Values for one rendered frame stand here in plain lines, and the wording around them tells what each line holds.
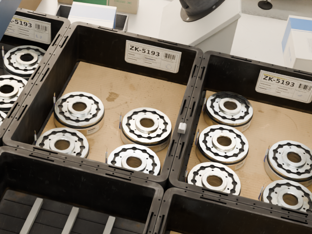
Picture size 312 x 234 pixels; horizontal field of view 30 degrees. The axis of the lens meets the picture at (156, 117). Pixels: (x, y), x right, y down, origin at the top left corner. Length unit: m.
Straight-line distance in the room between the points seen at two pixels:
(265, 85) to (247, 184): 0.25
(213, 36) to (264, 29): 0.43
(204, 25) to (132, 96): 0.27
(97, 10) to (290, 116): 0.61
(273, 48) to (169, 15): 0.33
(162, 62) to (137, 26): 0.43
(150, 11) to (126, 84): 0.52
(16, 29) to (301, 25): 0.79
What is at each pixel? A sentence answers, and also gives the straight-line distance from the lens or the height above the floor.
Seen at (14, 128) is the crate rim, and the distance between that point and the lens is 1.07.
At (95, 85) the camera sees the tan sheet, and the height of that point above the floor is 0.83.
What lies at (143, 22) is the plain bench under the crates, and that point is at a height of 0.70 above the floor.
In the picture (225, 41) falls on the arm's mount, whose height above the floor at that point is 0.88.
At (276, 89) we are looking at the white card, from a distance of 1.31.
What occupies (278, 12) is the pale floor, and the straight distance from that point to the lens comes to 3.26.
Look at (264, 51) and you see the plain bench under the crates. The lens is 1.71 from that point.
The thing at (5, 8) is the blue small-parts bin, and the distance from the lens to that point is 1.04.
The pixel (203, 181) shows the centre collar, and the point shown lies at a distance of 1.09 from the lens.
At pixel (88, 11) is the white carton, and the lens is 1.60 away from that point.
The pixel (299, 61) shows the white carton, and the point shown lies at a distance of 1.58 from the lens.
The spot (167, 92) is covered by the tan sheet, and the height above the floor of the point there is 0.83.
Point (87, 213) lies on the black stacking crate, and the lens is 1.07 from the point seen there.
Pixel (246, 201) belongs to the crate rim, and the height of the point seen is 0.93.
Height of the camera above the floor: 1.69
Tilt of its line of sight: 43 degrees down
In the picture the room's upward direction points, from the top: 8 degrees clockwise
